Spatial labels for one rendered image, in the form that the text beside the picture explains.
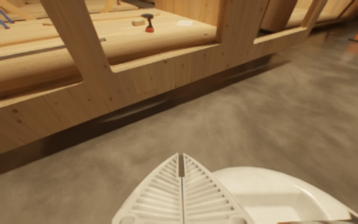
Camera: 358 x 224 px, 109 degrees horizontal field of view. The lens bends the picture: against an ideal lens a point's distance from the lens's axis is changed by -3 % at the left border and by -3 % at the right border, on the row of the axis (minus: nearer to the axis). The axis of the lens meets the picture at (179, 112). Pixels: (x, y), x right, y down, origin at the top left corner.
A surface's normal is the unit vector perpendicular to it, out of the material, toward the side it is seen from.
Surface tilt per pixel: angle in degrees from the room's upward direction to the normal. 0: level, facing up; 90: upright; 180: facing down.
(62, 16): 90
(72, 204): 0
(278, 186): 0
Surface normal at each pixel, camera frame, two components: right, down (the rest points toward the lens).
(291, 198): 0.00, 0.38
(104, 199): 0.01, -0.72
